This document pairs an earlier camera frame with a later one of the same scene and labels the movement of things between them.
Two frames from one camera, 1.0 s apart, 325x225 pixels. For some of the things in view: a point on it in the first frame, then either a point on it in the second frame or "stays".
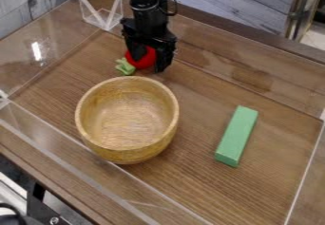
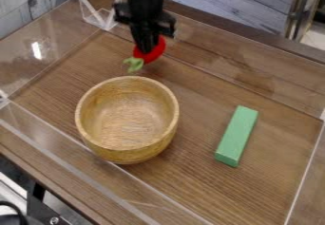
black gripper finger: [136, 46] → [145, 35]
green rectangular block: [236, 136] stays
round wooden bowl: [127, 118] stays
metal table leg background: [303, 11] stays
